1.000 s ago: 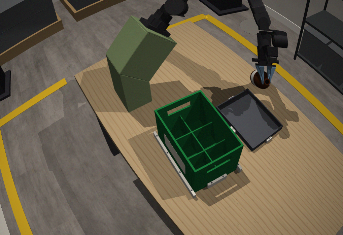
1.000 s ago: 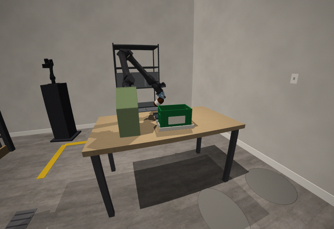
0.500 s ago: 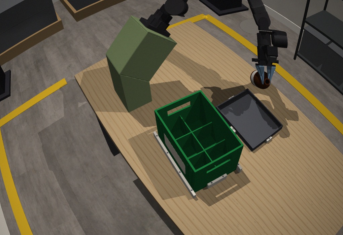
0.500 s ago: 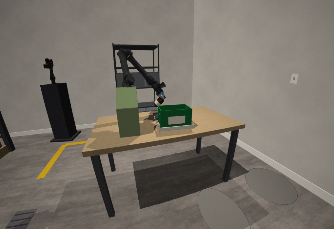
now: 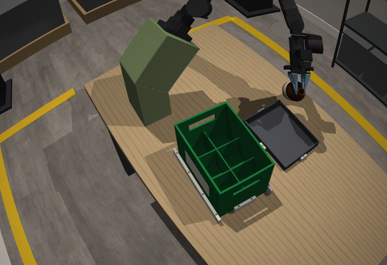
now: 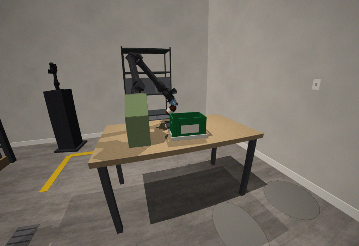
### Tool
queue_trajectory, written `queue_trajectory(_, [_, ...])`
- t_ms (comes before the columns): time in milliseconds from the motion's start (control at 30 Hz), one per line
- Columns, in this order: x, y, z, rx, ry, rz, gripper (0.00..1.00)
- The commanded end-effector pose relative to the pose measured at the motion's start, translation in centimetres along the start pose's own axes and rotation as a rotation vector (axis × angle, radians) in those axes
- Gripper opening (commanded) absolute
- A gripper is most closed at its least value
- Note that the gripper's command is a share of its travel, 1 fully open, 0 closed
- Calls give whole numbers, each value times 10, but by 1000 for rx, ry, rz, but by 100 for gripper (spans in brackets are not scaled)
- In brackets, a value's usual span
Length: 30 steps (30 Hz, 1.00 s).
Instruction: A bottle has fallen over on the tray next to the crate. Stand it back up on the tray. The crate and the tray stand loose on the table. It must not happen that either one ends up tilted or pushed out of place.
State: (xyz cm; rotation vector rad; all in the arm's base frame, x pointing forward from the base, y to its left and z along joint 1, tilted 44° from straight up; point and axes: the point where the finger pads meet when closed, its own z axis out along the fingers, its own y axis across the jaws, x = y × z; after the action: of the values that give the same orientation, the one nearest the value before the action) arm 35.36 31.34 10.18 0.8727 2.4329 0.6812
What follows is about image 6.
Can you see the brown bottle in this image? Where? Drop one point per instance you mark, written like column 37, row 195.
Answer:
column 171, row 109

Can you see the green plastic crate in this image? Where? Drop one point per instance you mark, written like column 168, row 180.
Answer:
column 188, row 123

